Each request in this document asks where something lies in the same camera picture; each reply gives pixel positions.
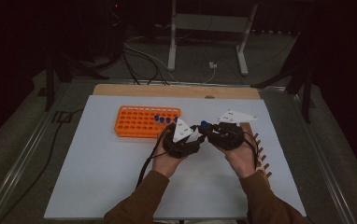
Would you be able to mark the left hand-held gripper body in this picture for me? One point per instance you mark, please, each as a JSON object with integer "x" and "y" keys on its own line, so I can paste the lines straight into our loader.
{"x": 181, "y": 132}

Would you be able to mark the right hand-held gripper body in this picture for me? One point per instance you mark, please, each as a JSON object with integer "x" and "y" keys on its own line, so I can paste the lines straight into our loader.
{"x": 229, "y": 135}

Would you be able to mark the blue-capped clear test tube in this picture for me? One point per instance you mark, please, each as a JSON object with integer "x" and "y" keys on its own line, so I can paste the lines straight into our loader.
{"x": 156, "y": 118}
{"x": 162, "y": 119}
{"x": 176, "y": 119}
{"x": 204, "y": 123}
{"x": 168, "y": 119}

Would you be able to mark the orange plastic test tube rack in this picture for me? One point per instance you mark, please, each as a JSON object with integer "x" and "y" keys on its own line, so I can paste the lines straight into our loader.
{"x": 133, "y": 123}

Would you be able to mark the wooden test tube rack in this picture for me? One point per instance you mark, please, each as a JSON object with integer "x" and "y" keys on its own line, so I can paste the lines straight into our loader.
{"x": 265, "y": 182}

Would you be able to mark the person's right hand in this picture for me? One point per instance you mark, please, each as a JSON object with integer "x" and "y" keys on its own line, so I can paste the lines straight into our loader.
{"x": 242, "y": 160}

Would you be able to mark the person's left hand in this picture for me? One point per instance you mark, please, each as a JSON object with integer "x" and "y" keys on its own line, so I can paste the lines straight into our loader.
{"x": 165, "y": 163}

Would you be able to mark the white plug adapter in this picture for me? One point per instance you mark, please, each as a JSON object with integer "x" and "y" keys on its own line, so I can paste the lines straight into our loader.
{"x": 213, "y": 65}

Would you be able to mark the white table sheet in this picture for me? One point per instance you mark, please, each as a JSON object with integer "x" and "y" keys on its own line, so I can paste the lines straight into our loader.
{"x": 105, "y": 174}

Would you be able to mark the black tripod stand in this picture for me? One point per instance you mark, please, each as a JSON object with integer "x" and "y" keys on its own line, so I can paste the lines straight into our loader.
{"x": 306, "y": 93}
{"x": 49, "y": 84}

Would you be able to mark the white metal stand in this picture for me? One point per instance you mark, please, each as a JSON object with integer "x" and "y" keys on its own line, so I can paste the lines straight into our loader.
{"x": 211, "y": 22}

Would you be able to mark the dark curtain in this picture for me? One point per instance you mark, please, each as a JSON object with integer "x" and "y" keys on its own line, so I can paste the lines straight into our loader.
{"x": 276, "y": 18}

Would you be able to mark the aluminium frame rail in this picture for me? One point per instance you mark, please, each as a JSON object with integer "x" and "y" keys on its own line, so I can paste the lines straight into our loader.
{"x": 320, "y": 155}
{"x": 21, "y": 168}

